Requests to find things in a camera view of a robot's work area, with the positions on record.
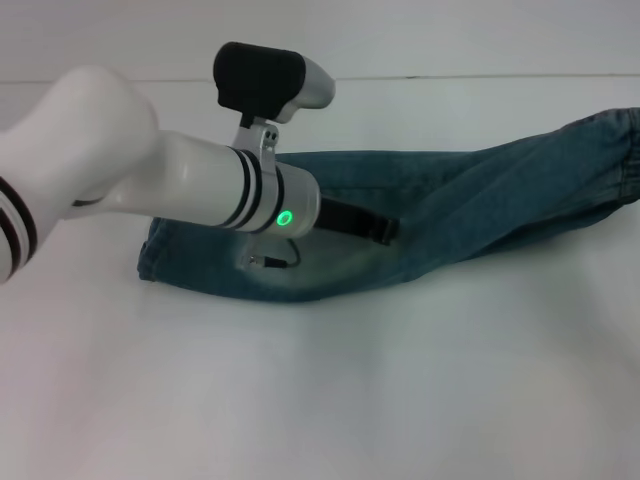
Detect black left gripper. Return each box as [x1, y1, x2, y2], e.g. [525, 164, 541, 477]
[314, 195, 401, 247]

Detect blue denim shorts with print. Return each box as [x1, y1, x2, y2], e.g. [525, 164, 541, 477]
[137, 106, 640, 304]

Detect thin dark cable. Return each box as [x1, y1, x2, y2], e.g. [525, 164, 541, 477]
[262, 238, 301, 270]

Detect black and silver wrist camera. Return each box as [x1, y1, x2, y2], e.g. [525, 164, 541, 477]
[212, 42, 337, 124]

